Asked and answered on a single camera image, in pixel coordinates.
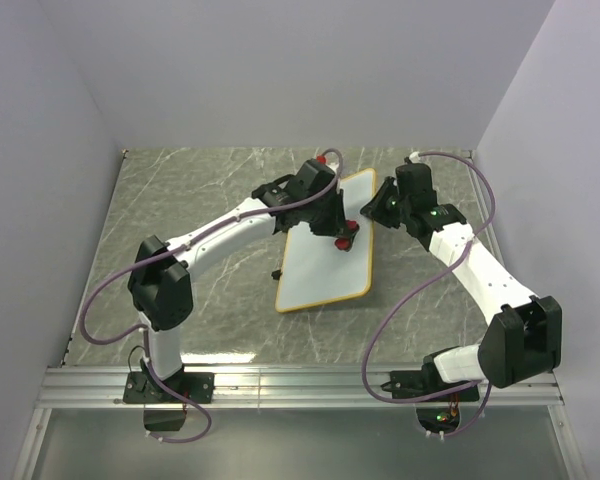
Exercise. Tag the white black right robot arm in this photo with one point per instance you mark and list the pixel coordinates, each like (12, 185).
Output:
(524, 331)

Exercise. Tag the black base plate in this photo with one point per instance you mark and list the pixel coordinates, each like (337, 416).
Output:
(141, 388)
(409, 384)

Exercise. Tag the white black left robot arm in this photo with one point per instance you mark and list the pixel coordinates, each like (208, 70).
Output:
(161, 287)

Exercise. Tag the red black whiteboard eraser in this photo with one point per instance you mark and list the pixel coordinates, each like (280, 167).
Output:
(345, 242)

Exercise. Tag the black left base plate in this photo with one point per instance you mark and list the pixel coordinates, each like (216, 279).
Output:
(141, 388)

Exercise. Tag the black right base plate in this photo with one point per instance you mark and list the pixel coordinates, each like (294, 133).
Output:
(409, 384)

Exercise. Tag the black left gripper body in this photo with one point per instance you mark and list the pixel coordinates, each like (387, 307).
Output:
(323, 213)

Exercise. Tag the aluminium rail frame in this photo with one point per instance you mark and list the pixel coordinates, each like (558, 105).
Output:
(235, 386)

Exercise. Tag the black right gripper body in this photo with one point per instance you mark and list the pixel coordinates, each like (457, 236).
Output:
(387, 208)

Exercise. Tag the yellow framed whiteboard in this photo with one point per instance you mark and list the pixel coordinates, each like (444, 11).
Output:
(314, 271)

